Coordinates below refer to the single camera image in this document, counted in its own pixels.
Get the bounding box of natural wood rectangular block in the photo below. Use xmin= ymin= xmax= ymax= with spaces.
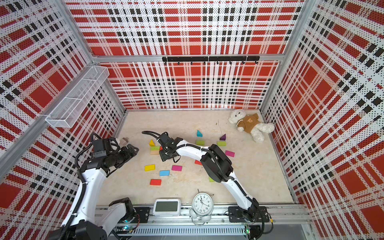
xmin=150 ymin=151 xmax=160 ymax=156

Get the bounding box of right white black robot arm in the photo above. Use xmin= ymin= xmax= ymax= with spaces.
xmin=151 ymin=132 xmax=261 ymax=222

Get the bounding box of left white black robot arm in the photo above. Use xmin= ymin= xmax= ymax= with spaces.
xmin=48 ymin=134 xmax=140 ymax=240

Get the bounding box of magenta block lower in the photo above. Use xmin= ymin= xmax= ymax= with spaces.
xmin=172 ymin=165 xmax=183 ymax=172

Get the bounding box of magenta block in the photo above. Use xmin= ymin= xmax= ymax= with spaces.
xmin=225 ymin=151 xmax=235 ymax=158
xmin=172 ymin=165 xmax=183 ymax=172

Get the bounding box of light blue block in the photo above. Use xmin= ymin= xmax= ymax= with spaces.
xmin=159 ymin=170 xmax=170 ymax=177

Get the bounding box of yellow rectangular block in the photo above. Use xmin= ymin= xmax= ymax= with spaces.
xmin=145 ymin=164 xmax=156 ymax=172

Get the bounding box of green block near teal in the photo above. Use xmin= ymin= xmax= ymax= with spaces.
xmin=196 ymin=140 xmax=206 ymax=146

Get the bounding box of red block front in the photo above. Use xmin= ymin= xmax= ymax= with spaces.
xmin=150 ymin=179 xmax=162 ymax=186

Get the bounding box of white digital display device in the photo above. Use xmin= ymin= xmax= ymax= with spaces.
xmin=153 ymin=198 xmax=181 ymax=217

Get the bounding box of magenta block right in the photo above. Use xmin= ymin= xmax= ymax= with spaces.
xmin=225 ymin=151 xmax=235 ymax=158

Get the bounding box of white analog alarm clock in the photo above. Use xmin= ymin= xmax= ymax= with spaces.
xmin=189 ymin=190 xmax=214 ymax=227

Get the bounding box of white teddy bear brown shirt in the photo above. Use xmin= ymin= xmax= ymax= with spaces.
xmin=228 ymin=109 xmax=275 ymax=143

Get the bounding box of white wire mesh basket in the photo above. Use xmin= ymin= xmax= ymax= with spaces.
xmin=46 ymin=66 xmax=109 ymax=128

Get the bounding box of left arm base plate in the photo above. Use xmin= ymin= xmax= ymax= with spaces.
xmin=131 ymin=207 xmax=151 ymax=224

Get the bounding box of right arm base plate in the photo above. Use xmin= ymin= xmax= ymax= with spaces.
xmin=228 ymin=206 xmax=270 ymax=223

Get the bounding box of black hook rail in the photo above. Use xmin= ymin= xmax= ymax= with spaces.
xmin=162 ymin=56 xmax=261 ymax=64

